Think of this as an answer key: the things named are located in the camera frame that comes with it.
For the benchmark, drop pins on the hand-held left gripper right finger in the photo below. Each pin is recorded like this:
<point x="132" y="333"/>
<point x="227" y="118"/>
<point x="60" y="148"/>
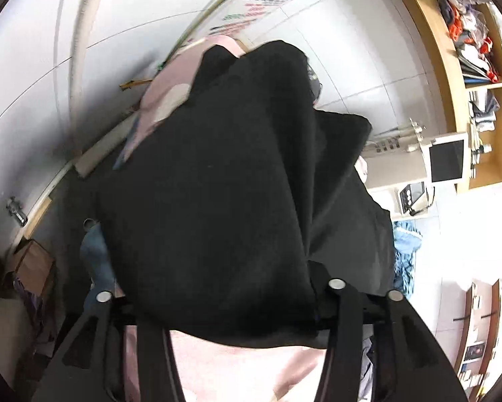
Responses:
<point x="343" y="322"/>

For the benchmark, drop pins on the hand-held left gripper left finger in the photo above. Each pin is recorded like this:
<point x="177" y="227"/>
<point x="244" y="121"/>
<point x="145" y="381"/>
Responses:
<point x="158" y="356"/>

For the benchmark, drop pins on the black fleece garment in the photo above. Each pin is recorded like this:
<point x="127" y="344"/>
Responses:
<point x="234" y="176"/>

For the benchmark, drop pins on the pile of packaged clothes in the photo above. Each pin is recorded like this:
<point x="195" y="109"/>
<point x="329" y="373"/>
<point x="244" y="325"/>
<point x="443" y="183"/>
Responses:
<point x="472" y="29"/>

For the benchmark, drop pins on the pink polka-dot bed sheet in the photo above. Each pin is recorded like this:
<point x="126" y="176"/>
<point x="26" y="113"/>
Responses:
<point x="234" y="372"/>

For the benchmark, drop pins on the blue denim cloth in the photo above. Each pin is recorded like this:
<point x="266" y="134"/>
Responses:
<point x="405" y="251"/>

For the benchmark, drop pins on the light blue jeans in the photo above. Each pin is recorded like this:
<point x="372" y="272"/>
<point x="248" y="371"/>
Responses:
<point x="96" y="255"/>

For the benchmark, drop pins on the wooden counter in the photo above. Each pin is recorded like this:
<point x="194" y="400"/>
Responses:
<point x="491" y="322"/>

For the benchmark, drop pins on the brown cardboard box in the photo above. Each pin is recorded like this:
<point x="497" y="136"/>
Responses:
<point x="33" y="266"/>

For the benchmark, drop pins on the beige floor-standing machine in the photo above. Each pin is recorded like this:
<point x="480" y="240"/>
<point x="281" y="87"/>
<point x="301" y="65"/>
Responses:
<point x="397" y="163"/>

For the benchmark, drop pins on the white-framed monitor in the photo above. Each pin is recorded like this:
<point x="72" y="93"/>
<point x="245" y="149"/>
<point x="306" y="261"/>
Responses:
<point x="447" y="159"/>

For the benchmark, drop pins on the metal pipe valve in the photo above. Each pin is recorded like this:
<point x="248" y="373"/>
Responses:
<point x="16" y="211"/>

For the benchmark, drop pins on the white rolled tube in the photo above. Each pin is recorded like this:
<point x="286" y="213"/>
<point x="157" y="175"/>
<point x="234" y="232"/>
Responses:
<point x="104" y="146"/>

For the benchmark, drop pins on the wooden wall shelf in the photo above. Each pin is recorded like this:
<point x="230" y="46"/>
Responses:
<point x="443" y="71"/>

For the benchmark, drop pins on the white wall pipe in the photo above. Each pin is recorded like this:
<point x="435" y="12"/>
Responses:
<point x="81" y="50"/>

